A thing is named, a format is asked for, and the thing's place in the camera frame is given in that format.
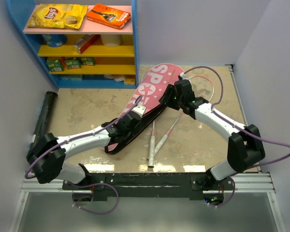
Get pink badminton racket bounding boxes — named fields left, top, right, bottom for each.
left=147, top=121, right=155, bottom=168
left=154, top=74, right=215, bottom=157

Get pink racket cover bag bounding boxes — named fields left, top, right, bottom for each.
left=103, top=63, right=184, bottom=155

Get black shuttlecock tube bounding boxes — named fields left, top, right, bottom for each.
left=29, top=91, right=58, bottom=150

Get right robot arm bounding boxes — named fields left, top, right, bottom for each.
left=159, top=79, right=265, bottom=190

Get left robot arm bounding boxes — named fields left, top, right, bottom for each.
left=25, top=110, right=143, bottom=189

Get yellow sponge bottom shelf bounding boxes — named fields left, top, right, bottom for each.
left=124, top=75, right=136, bottom=85

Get crumpled white wrapper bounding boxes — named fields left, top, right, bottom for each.
left=104, top=74, right=126, bottom=82

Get green carton right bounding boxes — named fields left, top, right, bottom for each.
left=80, top=57, right=96, bottom=66

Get green carton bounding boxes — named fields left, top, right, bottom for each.
left=80, top=57, right=96, bottom=66
left=64, top=57, right=82, bottom=70
left=46, top=59, right=64, bottom=72

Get green carton middle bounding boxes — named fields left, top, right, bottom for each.
left=64, top=57, right=82, bottom=70

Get cream paper cup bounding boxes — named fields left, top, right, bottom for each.
left=101, top=34, right=123, bottom=47

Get green carton left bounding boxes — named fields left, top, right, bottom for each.
left=46, top=59, right=64, bottom=72

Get blue shelf unit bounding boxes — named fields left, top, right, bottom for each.
left=7, top=0, right=139, bottom=88

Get red foil snack box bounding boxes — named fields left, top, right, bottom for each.
left=72, top=34, right=101, bottom=54

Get blue snack canister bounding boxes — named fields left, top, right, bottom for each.
left=42, top=34, right=67, bottom=47

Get orange razor box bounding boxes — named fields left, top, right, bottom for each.
left=87, top=4, right=131, bottom=30

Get yellow Lays chips bag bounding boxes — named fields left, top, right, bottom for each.
left=27, top=4, right=88, bottom=29

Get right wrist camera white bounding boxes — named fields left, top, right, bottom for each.
left=178, top=72, right=187, bottom=80

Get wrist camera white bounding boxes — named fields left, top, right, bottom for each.
left=131, top=104, right=146, bottom=117
left=178, top=72, right=187, bottom=80

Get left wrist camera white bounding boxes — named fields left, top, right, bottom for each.
left=131, top=104, right=146, bottom=117

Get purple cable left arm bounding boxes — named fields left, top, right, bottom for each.
left=24, top=95, right=143, bottom=179

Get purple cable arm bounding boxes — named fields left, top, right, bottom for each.
left=24, top=95, right=143, bottom=179
left=183, top=66, right=290, bottom=170

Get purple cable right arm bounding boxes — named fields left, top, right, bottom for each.
left=183, top=66, right=290, bottom=170

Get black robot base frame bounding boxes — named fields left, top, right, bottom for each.
left=62, top=173, right=232, bottom=200

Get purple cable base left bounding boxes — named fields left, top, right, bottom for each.
left=67, top=181, right=119, bottom=215

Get purple cable base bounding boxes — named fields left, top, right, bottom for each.
left=67, top=181, right=119, bottom=215
left=204, top=178, right=236, bottom=209

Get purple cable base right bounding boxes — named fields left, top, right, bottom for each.
left=204, top=178, right=236, bottom=209

